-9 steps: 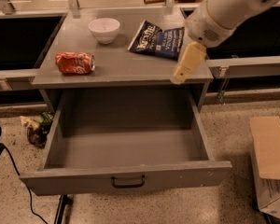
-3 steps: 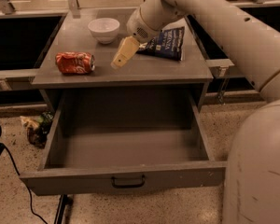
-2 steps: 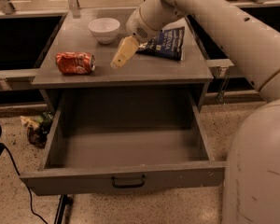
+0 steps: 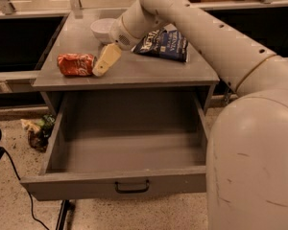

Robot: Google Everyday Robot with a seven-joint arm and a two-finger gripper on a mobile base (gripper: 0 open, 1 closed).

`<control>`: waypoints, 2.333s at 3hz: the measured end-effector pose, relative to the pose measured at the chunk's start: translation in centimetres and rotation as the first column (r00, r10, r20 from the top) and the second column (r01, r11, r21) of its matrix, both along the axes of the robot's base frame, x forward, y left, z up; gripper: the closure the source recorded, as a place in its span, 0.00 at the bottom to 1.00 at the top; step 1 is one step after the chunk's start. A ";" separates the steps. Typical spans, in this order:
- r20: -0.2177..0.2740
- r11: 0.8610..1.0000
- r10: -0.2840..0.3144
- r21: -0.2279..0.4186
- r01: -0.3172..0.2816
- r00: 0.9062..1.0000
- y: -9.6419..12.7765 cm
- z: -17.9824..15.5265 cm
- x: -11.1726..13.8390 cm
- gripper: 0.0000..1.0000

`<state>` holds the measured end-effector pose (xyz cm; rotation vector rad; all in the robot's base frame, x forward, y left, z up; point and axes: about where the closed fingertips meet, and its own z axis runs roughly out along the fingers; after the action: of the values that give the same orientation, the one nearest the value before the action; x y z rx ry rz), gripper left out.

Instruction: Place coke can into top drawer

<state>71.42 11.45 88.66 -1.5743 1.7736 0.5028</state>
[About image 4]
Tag crushed red coke can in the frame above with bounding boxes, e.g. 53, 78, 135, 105
57, 54, 96, 77

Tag white ceramic bowl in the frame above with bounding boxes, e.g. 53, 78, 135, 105
90, 18, 115, 44

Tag grey cabinet with top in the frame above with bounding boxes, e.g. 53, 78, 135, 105
32, 7, 221, 117

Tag open grey top drawer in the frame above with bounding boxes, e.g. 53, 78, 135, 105
21, 89, 207, 200

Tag black stand leg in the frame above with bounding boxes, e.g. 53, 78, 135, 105
56, 200, 73, 230

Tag black drawer handle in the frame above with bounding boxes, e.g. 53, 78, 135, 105
114, 180, 150, 194

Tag crumpled snack bags on floor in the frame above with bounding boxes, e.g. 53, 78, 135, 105
20, 114, 56, 152

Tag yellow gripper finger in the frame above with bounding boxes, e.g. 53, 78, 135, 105
92, 43, 122, 77

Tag black cable on floor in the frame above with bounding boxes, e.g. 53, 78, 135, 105
1, 147, 51, 230

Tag dark blue chip bag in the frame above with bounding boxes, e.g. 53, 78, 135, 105
132, 28, 188, 62

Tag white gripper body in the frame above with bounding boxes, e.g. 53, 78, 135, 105
109, 17, 134, 50

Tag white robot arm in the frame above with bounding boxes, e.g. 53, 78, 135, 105
93, 0, 288, 230

